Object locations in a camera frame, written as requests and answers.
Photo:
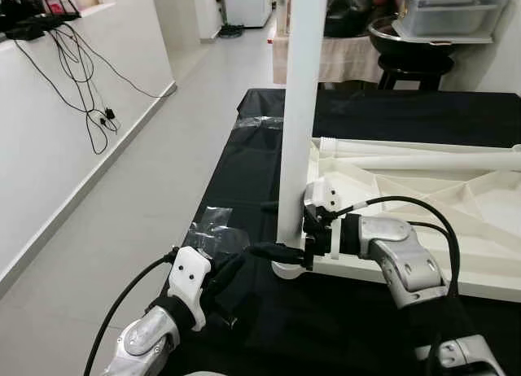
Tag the black round stool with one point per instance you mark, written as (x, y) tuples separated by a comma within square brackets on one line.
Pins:
[(415, 67)]

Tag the black electronic device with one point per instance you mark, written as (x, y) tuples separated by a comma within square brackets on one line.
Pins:
[(32, 26)]

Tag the white plastic table top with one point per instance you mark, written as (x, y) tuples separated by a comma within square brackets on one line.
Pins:
[(423, 205)]

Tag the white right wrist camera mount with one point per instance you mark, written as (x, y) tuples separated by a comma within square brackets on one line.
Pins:
[(324, 195)]

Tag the small black power adapter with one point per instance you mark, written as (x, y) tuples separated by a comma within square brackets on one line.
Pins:
[(107, 113)]

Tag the red printed box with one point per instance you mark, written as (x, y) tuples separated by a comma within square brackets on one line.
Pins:
[(282, 18)]

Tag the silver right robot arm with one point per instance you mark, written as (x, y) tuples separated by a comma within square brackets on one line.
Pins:
[(399, 254)]

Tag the clear plastic container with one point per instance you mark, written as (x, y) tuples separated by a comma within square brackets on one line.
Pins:
[(452, 14)]

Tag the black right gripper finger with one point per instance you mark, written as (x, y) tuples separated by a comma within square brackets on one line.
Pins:
[(270, 207), (273, 251)]

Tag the beige fringed table cloth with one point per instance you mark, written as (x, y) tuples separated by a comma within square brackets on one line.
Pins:
[(342, 63)]

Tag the white appliance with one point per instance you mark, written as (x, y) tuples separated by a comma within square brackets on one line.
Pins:
[(248, 6)]

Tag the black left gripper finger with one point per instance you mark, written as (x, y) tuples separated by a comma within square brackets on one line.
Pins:
[(230, 268)]

